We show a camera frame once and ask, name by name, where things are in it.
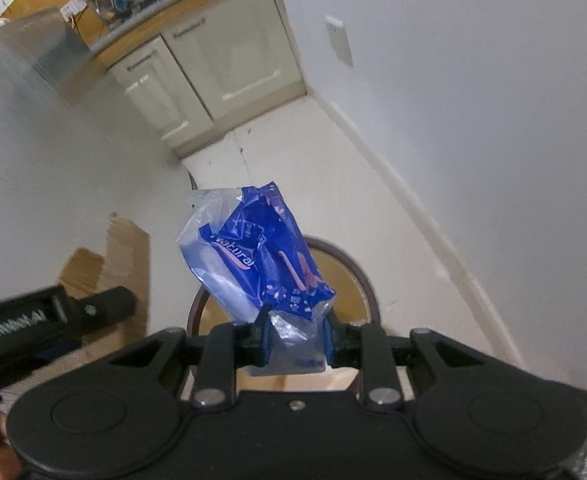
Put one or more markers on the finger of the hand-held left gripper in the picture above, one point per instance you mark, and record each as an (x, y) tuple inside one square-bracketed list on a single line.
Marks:
[(103, 307)]

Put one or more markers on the blue plastic wrapper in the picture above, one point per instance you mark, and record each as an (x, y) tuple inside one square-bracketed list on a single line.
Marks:
[(268, 255)]

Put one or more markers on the cream kitchen cabinet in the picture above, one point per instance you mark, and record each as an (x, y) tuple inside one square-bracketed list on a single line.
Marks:
[(243, 60)]

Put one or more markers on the white wall socket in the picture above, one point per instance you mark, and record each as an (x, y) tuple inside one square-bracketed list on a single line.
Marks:
[(338, 40)]

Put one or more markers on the round brown trash bin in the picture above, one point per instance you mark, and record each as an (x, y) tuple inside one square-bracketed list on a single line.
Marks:
[(343, 280)]

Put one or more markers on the cardboard box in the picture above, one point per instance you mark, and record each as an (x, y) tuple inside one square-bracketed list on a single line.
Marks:
[(123, 260)]

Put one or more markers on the checkered tablecloth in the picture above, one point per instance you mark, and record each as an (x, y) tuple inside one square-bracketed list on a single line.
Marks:
[(58, 55)]

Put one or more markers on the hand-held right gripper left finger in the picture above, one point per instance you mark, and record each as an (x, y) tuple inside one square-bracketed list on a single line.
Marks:
[(264, 340)]

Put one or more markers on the person's left hand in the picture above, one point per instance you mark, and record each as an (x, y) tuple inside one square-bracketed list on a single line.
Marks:
[(2, 466)]

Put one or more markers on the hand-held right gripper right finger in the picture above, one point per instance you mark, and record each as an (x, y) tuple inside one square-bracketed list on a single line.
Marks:
[(329, 340)]

